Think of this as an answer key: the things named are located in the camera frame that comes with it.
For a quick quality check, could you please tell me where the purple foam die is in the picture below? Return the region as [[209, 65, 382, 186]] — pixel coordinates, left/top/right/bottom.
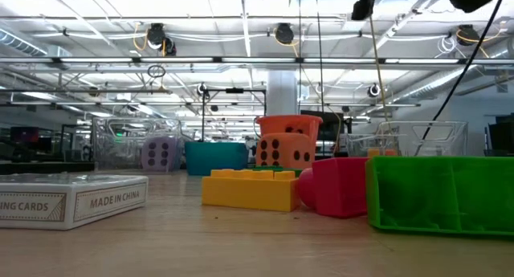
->
[[141, 136, 181, 173]]

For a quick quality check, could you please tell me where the teal rectangular bin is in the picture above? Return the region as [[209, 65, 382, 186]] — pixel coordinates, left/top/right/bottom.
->
[[184, 141, 250, 177]]

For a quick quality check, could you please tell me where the silver ventilation duct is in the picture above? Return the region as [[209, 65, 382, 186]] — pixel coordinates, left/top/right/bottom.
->
[[423, 63, 489, 94]]

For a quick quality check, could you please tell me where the black flat monitor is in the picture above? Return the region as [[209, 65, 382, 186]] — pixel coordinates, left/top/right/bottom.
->
[[300, 109, 347, 142]]

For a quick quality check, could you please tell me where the large bright green block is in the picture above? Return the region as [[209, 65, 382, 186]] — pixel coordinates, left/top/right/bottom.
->
[[365, 155, 514, 237]]

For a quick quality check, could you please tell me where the dark red-screen monitor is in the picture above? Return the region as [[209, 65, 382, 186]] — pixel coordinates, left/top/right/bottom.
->
[[9, 126, 41, 146]]

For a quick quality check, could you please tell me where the white building column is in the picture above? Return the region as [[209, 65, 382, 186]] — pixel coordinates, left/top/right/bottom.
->
[[266, 70, 300, 117]]

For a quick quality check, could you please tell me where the large black ceiling reel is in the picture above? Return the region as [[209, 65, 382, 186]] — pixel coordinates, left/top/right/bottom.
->
[[456, 24, 482, 48], [145, 22, 178, 58], [274, 22, 296, 46]]

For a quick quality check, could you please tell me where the white brown-print card deck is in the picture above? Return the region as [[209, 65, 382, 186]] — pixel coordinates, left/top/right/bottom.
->
[[0, 171, 149, 231]]

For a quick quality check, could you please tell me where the pink plastic cup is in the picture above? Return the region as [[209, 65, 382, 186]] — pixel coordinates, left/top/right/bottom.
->
[[296, 157, 371, 219]]

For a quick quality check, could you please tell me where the long yellow brick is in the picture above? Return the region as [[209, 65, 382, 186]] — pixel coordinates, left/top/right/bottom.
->
[[201, 169, 302, 214]]

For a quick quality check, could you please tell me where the orange pumpkin bucket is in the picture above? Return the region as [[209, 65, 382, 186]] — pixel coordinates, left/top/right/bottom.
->
[[255, 114, 324, 146]]

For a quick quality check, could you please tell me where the clear plastic bin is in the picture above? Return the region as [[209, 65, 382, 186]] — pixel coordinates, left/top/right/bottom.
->
[[91, 116, 185, 173], [345, 120, 469, 158]]

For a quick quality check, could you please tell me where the black camera stand frame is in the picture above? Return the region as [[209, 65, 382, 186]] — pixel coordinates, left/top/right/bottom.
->
[[200, 88, 267, 144]]

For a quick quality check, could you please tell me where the orange foam die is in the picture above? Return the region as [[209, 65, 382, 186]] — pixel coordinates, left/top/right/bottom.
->
[[255, 132, 317, 171]]

